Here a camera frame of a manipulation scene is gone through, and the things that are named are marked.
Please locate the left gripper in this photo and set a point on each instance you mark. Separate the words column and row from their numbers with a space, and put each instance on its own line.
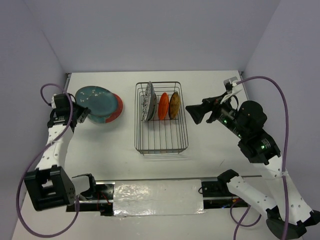
column 85, row 111

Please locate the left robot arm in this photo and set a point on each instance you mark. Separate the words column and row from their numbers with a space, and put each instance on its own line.
column 49, row 185

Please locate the dark green plate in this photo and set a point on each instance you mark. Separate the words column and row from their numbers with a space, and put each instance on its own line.
column 99, row 100

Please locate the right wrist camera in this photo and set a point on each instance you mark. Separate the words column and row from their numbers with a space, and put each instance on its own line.
column 232, row 88

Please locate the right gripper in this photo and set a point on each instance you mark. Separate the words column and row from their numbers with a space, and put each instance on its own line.
column 197, row 111

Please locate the orange plate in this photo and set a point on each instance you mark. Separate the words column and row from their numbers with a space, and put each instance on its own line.
column 163, row 106

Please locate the black mounting rail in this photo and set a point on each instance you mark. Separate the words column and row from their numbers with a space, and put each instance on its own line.
column 215, row 196

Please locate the small blue patterned plate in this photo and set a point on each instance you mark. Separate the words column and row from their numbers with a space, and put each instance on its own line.
column 153, row 107

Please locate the yellow brown plate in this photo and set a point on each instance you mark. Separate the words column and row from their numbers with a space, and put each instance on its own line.
column 174, row 105

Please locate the silver foil tape patch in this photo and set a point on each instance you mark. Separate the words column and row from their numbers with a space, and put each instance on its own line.
column 157, row 198

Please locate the red plate with teal flower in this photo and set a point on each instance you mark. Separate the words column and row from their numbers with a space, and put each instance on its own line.
column 112, row 117

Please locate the wire dish rack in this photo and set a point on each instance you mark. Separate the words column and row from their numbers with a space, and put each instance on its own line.
column 168, row 136

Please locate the speckled white plate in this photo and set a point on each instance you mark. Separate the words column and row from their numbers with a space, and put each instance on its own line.
column 148, row 101

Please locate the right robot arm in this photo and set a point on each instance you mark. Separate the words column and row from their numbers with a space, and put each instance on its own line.
column 284, row 209

